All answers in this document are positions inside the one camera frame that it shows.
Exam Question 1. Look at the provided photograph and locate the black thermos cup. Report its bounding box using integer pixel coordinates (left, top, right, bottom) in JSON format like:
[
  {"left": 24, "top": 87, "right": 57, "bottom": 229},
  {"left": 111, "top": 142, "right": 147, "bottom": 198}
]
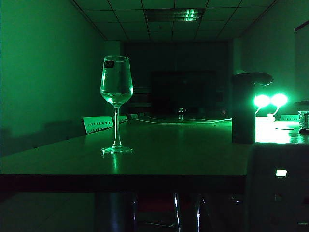
[{"left": 231, "top": 72, "right": 275, "bottom": 145}]

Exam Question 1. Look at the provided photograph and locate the clear stemmed wine glass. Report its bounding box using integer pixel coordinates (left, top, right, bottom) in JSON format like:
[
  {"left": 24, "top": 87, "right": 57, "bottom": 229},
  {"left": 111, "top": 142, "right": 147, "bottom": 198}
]
[{"left": 100, "top": 55, "right": 134, "bottom": 154}]

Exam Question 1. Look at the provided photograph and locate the small white slotted chair back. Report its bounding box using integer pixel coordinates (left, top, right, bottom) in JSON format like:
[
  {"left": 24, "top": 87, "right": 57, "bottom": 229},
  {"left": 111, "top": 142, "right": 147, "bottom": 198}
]
[{"left": 112, "top": 115, "right": 128, "bottom": 124}]

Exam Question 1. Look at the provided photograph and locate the large white slotted chair back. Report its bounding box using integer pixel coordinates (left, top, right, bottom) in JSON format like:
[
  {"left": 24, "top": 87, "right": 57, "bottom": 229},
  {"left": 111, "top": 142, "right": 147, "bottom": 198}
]
[{"left": 82, "top": 116, "right": 114, "bottom": 135}]

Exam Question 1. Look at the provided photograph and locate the chrome chair leg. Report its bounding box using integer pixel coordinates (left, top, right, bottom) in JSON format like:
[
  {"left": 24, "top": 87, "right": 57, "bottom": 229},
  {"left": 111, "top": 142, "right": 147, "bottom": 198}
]
[
  {"left": 173, "top": 193, "right": 182, "bottom": 232},
  {"left": 195, "top": 193, "right": 206, "bottom": 232}
]

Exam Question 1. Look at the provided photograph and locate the ceiling light panel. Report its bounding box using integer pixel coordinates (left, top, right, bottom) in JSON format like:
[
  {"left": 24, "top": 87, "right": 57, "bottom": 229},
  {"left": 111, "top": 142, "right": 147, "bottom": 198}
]
[{"left": 144, "top": 8, "right": 206, "bottom": 22}]

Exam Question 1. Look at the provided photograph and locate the dark table leg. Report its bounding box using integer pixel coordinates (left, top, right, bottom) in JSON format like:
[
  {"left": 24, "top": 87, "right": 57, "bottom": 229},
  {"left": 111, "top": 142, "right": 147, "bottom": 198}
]
[{"left": 94, "top": 192, "right": 138, "bottom": 232}]

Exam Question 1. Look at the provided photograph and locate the round glowing USB lamp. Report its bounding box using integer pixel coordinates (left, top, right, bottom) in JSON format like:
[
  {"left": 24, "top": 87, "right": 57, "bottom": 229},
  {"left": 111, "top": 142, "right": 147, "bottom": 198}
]
[
  {"left": 253, "top": 94, "right": 270, "bottom": 116},
  {"left": 270, "top": 93, "right": 289, "bottom": 119}
]

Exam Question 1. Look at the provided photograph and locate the dark box with indicator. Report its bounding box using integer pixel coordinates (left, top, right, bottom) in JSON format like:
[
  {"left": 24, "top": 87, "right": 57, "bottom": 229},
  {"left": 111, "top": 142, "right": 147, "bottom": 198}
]
[{"left": 246, "top": 142, "right": 309, "bottom": 232}]

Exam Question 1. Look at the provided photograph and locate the clear glass jar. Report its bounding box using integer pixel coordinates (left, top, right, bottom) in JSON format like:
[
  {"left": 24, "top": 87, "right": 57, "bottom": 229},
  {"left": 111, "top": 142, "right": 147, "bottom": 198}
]
[{"left": 298, "top": 110, "right": 309, "bottom": 134}]

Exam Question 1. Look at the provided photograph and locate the white power cable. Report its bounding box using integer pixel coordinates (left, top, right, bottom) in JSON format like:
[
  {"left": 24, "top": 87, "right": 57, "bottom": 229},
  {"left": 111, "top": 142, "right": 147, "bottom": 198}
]
[{"left": 131, "top": 116, "right": 233, "bottom": 125}]

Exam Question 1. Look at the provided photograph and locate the framed wall board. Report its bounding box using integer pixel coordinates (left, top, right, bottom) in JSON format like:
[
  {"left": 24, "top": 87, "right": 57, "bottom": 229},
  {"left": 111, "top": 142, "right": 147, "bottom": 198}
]
[{"left": 294, "top": 23, "right": 309, "bottom": 105}]

